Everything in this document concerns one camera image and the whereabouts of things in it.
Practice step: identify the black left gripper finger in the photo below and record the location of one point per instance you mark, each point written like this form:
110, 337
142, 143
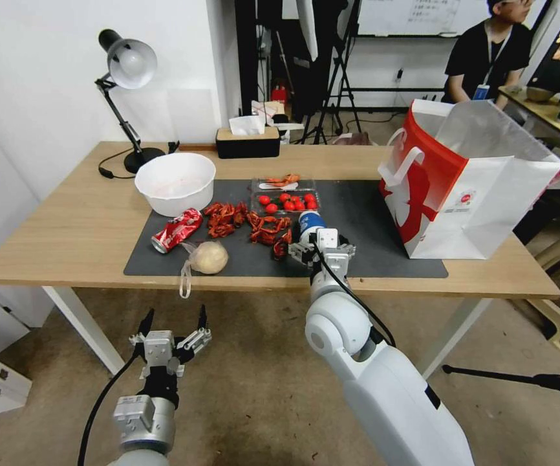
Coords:
145, 326
197, 340

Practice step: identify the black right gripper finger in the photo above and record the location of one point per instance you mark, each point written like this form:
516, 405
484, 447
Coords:
302, 251
348, 250

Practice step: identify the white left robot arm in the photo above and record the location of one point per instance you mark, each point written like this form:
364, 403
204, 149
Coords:
144, 429

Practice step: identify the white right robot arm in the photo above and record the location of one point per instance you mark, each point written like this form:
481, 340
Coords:
391, 398

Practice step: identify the clear disposable takeout box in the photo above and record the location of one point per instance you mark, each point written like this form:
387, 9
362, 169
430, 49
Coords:
260, 187

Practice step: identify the bun in clear plastic bag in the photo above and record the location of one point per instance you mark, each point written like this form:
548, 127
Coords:
208, 257

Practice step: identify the black tissue box wooden lid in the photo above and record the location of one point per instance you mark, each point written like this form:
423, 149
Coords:
247, 144

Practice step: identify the red and white delivery bag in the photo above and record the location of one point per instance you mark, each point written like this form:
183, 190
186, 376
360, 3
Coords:
479, 208

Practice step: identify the red crayfish shell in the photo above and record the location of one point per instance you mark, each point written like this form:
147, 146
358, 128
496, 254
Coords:
280, 224
256, 221
219, 228
212, 209
264, 236
282, 180
282, 246
228, 212
241, 213

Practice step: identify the black rubber table mat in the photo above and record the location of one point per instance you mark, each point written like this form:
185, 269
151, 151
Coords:
377, 242

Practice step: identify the blue and white drink can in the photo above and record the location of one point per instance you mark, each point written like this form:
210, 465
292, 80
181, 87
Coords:
311, 222

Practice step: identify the crushed red cola can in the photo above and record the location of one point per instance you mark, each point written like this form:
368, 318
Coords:
175, 232

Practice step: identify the wooden table with white legs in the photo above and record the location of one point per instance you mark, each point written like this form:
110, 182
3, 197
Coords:
81, 218

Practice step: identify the white tissue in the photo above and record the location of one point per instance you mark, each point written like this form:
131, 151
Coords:
246, 125

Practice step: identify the white plastic bowl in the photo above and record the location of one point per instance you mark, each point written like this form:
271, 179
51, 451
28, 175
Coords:
175, 187

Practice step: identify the white paper carton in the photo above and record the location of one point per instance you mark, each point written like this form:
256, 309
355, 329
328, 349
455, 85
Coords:
270, 110

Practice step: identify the red fire extinguisher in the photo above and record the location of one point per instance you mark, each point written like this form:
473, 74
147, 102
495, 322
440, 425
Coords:
280, 93

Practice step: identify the small black clip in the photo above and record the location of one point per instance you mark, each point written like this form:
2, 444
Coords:
174, 146

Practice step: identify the black tripod stand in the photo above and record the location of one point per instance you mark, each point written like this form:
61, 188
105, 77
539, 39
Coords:
340, 73

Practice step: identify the black metal rack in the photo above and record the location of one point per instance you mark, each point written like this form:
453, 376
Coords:
251, 53

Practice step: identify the black floor stand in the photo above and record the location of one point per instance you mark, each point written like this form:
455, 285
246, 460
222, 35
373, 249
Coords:
527, 378

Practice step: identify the white softbox light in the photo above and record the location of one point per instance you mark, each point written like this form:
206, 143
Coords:
307, 26

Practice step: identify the wooden side table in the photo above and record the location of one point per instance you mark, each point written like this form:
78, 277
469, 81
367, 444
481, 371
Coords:
542, 114

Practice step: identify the whiteboard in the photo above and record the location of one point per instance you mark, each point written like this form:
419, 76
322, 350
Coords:
406, 17

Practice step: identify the person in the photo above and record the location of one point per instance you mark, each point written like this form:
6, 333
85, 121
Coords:
488, 53

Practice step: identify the black desk lamp silver shade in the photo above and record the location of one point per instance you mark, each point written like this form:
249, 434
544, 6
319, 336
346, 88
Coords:
132, 60

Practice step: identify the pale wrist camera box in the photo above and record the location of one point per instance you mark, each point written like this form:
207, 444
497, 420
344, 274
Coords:
159, 347
327, 239

